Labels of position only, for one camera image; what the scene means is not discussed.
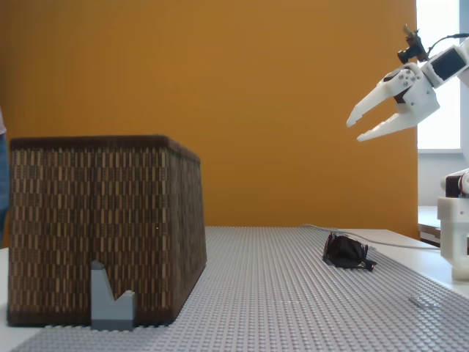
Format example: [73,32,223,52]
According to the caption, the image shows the black sunglasses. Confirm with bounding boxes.
[322,232,377,273]

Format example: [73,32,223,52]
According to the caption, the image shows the brown woven fabric bin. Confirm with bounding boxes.
[6,133,209,329]

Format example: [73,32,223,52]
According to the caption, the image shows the window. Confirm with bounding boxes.
[416,0,462,150]

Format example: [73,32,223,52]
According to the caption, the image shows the small grey connector plate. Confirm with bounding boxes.
[408,295,437,309]

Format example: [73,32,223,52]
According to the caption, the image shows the grey studded baseplate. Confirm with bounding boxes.
[179,226,469,305]
[10,300,469,352]

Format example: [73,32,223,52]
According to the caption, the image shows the grey notched brick block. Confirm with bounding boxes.
[90,259,136,332]

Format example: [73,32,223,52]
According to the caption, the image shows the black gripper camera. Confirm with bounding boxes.
[397,23,429,64]

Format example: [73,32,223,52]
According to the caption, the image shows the dark camera cable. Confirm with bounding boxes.
[424,32,469,59]

